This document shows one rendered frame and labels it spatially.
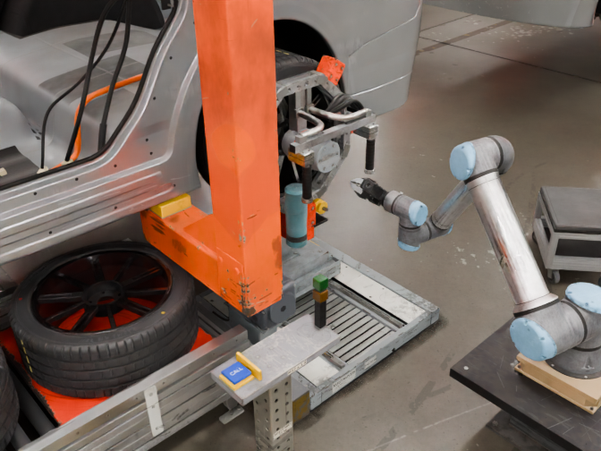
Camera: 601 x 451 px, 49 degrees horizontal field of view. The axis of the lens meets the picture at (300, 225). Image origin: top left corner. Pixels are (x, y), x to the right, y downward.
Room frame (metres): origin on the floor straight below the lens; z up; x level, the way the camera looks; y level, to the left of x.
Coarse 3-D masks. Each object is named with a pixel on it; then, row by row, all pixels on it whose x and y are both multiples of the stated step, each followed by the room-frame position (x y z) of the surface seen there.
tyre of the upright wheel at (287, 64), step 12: (276, 48) 2.65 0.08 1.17; (276, 60) 2.47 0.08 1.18; (288, 60) 2.48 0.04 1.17; (300, 60) 2.51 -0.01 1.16; (312, 60) 2.57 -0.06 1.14; (276, 72) 2.43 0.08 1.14; (288, 72) 2.47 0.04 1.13; (300, 72) 2.51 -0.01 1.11; (204, 132) 2.35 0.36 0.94; (204, 144) 2.34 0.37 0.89; (204, 156) 2.34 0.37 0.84; (204, 168) 2.37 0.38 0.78; (312, 180) 2.55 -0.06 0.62
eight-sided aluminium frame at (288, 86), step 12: (312, 72) 2.48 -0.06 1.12; (276, 84) 2.36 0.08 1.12; (288, 84) 2.36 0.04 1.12; (300, 84) 2.40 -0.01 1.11; (312, 84) 2.44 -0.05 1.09; (324, 84) 2.48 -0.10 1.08; (276, 96) 2.32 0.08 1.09; (348, 132) 2.58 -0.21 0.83; (348, 144) 2.57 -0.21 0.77; (336, 168) 2.53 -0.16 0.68; (324, 180) 2.49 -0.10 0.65; (312, 192) 2.44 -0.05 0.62; (324, 192) 2.48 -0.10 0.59
